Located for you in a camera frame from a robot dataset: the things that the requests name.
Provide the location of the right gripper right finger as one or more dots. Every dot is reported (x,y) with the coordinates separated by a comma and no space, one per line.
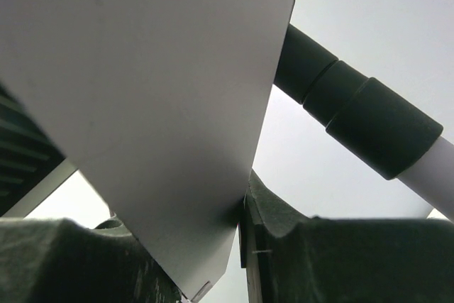
(289,257)

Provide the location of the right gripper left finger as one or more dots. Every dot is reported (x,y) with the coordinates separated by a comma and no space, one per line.
(57,260)

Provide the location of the lilac music stand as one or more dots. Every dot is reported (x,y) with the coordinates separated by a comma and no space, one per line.
(343,108)

